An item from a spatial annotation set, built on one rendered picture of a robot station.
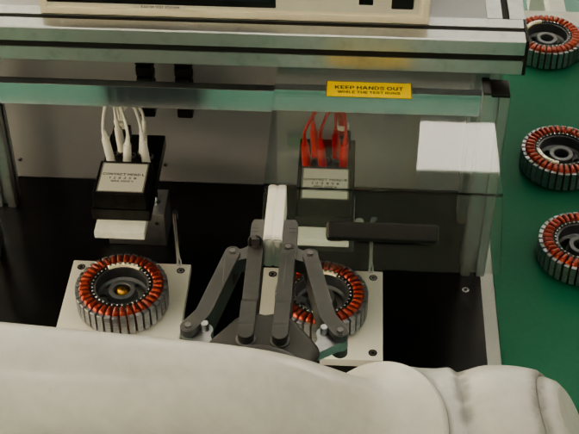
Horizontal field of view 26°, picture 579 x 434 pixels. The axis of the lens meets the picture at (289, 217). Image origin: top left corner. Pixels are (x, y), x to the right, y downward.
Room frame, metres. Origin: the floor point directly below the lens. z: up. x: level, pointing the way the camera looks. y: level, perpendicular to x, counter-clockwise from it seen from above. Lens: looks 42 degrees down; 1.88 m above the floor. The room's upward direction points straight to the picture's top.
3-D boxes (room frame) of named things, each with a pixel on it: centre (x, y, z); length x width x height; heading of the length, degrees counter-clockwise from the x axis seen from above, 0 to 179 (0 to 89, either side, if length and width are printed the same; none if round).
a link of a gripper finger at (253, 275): (0.68, 0.03, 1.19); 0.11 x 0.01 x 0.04; 178
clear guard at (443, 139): (1.06, -0.10, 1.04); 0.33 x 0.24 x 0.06; 177
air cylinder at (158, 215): (1.22, 0.20, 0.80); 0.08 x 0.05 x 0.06; 87
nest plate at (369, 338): (1.06, -0.04, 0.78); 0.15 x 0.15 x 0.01; 87
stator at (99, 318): (1.07, 0.20, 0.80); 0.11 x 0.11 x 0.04
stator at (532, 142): (1.38, -0.38, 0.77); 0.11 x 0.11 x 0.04
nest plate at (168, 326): (1.07, 0.20, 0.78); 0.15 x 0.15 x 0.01; 87
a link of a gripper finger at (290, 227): (0.74, -0.01, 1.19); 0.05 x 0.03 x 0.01; 177
